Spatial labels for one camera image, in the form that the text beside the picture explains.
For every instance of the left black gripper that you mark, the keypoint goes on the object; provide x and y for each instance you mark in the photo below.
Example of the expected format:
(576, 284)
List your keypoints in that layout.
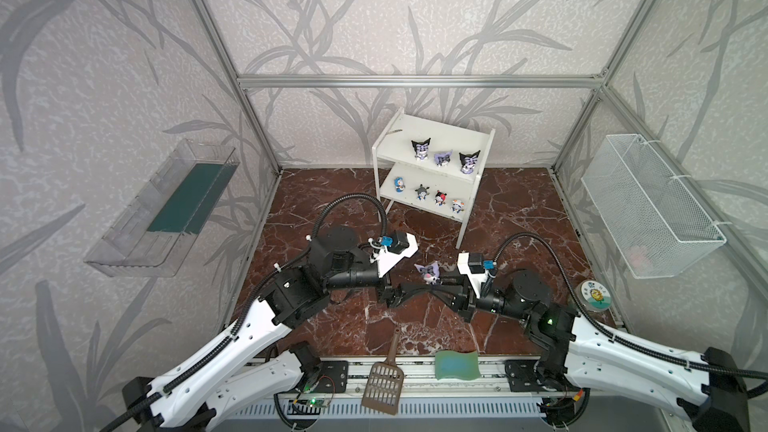
(389, 293)

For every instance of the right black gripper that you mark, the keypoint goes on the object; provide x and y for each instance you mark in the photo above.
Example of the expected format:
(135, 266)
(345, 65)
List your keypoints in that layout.
(468, 301)

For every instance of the purple dress Kuromi figure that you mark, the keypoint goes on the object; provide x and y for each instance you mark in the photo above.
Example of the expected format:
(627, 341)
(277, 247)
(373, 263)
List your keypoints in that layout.
(430, 273)

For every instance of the white hooded Doraemon figure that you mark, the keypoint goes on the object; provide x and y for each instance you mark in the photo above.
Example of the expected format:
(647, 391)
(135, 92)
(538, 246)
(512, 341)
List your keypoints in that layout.
(457, 206)

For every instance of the red hat Doraemon figure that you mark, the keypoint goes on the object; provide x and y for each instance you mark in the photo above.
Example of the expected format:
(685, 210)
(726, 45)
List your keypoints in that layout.
(440, 198)

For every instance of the small grey bunny figure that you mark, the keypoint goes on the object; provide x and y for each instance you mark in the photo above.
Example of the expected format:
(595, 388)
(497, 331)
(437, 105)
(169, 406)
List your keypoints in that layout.
(422, 192)

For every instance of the blue cup toy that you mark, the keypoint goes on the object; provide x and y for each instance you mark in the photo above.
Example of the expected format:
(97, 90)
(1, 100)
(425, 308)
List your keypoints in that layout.
(399, 184)

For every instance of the purple striped Kuromi figure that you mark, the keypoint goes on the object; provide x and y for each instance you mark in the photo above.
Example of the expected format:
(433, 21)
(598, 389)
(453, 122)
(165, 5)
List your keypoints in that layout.
(442, 159)

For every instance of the black Kuromi figure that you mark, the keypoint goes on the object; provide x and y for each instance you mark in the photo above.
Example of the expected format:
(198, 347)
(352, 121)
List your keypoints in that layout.
(421, 149)

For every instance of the purple bat Kuromi figure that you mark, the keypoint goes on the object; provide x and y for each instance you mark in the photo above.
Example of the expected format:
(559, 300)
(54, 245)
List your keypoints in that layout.
(468, 162)

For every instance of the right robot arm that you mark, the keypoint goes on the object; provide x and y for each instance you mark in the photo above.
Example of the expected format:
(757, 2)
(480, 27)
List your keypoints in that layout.
(707, 389)

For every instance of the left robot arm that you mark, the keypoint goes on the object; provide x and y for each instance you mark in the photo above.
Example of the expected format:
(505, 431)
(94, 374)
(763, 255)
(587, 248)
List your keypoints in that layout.
(212, 384)

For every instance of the white two-tier metal shelf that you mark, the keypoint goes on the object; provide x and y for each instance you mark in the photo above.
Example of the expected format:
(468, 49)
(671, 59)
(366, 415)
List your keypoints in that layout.
(393, 156)

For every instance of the green wavy sponge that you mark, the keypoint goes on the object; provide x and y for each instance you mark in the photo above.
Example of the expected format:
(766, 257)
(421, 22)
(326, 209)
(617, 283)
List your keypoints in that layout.
(462, 366)

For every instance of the brown plastic litter scoop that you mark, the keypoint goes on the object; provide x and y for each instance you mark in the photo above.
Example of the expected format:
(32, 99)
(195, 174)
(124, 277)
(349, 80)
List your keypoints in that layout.
(385, 382)

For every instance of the small circuit board with LED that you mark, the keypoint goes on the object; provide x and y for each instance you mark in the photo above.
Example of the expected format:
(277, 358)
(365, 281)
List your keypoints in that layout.
(311, 405)

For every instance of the round tape roll cartoon label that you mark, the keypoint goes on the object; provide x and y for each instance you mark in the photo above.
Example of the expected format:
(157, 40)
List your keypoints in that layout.
(594, 296)

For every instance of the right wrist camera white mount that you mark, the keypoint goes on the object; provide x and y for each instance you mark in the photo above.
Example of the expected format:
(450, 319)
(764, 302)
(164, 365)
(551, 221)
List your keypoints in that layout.
(477, 270)

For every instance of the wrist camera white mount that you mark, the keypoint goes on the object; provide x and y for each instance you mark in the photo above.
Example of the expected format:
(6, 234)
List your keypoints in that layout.
(388, 251)
(477, 270)

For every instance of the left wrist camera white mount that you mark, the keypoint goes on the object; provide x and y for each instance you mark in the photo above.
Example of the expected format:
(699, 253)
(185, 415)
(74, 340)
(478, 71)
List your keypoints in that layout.
(388, 251)

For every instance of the white wire mesh basket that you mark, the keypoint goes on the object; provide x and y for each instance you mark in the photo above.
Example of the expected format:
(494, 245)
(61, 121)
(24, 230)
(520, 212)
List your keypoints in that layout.
(656, 223)

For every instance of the clear plastic wall tray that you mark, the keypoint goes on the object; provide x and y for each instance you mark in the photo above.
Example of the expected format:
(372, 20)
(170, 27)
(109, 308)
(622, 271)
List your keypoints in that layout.
(153, 236)

